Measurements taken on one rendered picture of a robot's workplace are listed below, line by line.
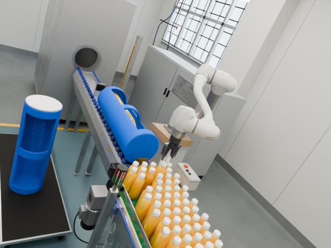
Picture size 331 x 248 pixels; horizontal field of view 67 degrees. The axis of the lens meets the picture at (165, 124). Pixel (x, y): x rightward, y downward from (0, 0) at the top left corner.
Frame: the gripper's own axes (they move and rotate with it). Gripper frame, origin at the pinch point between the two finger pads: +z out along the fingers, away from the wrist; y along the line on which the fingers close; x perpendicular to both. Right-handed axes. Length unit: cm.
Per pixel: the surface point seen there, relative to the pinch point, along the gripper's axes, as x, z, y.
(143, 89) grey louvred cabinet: -286, 50, -121
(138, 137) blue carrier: -22.8, -3.0, 13.6
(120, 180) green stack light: 23.6, -3.1, 42.0
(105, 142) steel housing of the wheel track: -61, 29, 19
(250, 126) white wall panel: -138, 22, -259
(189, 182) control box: 12.6, 9.1, -18.2
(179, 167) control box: -3.1, 7.7, -17.9
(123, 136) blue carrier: -32.0, 3.4, 19.7
